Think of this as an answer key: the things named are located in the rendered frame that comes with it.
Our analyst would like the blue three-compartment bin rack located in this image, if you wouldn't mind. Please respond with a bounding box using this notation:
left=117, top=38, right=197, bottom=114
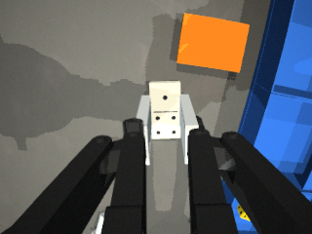
left=237, top=0, right=312, bottom=203

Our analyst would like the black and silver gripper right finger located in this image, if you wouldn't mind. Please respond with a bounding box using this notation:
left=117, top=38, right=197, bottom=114
left=179, top=94, right=312, bottom=234

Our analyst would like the white domino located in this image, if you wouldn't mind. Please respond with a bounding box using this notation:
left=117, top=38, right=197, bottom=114
left=149, top=81, right=180, bottom=138

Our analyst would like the yellow die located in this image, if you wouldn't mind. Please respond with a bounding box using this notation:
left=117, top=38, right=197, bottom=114
left=237, top=204, right=249, bottom=220

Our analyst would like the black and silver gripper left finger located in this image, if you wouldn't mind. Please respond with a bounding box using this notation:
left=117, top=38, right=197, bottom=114
left=0, top=96, right=152, bottom=234

